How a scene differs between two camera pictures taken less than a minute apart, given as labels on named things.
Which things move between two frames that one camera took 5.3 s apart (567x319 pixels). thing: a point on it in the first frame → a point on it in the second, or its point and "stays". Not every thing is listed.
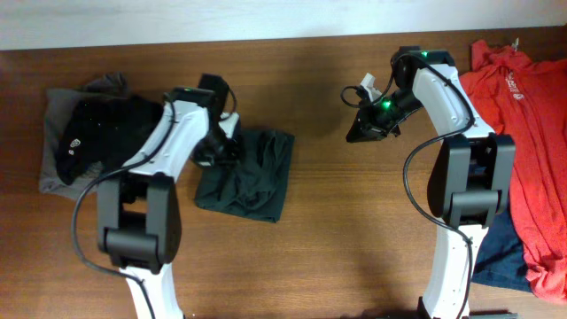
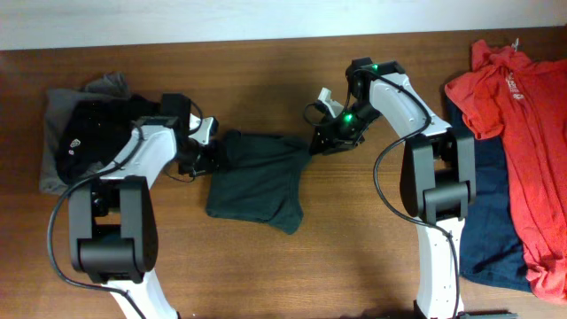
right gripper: (372, 128) → (334, 133)
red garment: (527, 99) stays
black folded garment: (105, 130) stays
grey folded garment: (58, 104) stays
